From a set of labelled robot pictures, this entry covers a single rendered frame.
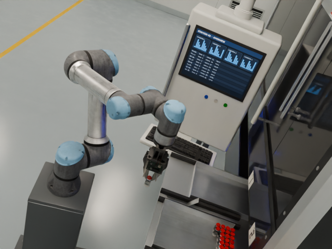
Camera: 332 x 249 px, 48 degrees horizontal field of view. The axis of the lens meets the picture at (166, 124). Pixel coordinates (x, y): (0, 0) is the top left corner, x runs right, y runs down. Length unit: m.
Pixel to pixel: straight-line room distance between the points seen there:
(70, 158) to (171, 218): 0.51
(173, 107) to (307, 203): 0.51
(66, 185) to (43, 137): 1.56
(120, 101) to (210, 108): 1.07
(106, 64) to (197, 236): 0.83
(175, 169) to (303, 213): 0.85
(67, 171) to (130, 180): 1.43
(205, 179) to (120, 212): 1.02
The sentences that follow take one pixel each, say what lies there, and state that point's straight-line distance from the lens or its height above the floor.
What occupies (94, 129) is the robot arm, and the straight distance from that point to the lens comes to 1.66.
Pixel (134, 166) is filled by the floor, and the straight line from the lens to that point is 3.17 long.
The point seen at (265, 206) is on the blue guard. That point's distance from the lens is 1.57.
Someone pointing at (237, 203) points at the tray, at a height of 0.88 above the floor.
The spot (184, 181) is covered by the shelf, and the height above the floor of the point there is 0.88.
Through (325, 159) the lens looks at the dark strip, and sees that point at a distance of 1.24.
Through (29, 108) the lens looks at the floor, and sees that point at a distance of 3.55.
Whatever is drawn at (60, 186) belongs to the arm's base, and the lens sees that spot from 1.73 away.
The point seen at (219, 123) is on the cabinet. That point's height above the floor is 0.98.
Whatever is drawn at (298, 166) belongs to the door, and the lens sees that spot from 1.42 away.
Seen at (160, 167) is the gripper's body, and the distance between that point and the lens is 1.32.
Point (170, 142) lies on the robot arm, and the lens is 1.28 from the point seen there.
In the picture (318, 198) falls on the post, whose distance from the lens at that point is 1.22.
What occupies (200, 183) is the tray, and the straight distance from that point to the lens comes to 1.91.
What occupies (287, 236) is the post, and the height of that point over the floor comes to 1.27.
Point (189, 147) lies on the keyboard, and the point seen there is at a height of 0.83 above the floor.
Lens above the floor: 2.12
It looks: 34 degrees down
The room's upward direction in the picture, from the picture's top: 21 degrees clockwise
